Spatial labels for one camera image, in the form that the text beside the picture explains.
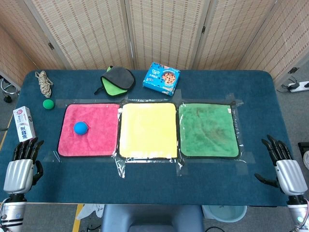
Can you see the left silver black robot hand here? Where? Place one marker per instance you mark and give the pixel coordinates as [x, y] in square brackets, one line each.
[18, 173]

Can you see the pink cloth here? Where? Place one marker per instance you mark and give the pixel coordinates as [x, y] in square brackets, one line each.
[89, 130]

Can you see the white crumpled rag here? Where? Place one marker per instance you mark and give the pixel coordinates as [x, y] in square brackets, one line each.
[93, 210]

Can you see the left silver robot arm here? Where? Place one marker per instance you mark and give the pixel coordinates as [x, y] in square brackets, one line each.
[12, 212]

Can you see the folded grey green cloth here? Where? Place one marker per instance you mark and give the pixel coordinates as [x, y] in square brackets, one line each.
[118, 81]

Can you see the folding woven screen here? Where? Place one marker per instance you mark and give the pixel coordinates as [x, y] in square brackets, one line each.
[154, 31]

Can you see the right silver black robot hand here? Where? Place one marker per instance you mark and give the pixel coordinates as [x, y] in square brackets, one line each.
[288, 175]

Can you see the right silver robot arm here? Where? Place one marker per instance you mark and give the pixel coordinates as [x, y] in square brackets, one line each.
[299, 212]

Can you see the blue cookie box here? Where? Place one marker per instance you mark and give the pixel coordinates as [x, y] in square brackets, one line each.
[162, 78]

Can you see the green foam ball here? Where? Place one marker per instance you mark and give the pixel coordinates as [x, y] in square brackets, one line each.
[48, 104]

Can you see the white power strip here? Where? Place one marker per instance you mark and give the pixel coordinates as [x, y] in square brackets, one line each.
[299, 86]

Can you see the blue foam ball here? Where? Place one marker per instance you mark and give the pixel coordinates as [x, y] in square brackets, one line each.
[80, 128]

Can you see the yellow cloth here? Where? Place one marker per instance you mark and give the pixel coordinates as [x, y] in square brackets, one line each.
[148, 130]

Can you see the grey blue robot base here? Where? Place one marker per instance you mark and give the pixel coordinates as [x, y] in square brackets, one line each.
[152, 218]

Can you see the teal plastic basin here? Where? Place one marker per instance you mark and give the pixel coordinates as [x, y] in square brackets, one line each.
[224, 212]

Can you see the white toothpaste box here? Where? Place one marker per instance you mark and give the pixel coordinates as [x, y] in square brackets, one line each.
[24, 123]

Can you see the chrome stool base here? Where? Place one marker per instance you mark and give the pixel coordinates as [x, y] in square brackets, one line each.
[7, 90]

